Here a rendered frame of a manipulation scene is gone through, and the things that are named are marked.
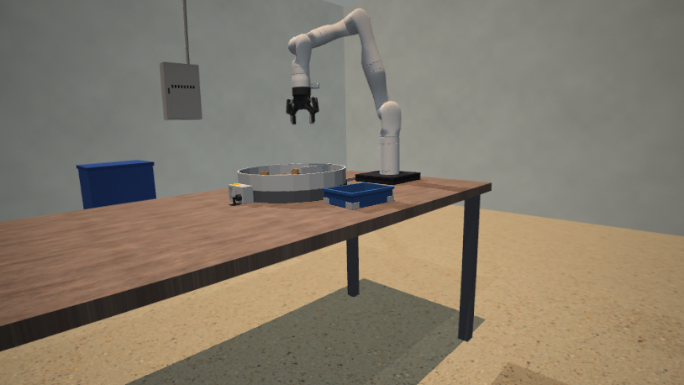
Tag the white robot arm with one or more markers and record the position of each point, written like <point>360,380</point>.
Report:
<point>389,112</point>

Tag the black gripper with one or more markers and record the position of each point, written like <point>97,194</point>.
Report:
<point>302,94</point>

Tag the blue crate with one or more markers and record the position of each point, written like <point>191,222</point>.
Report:
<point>358,195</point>

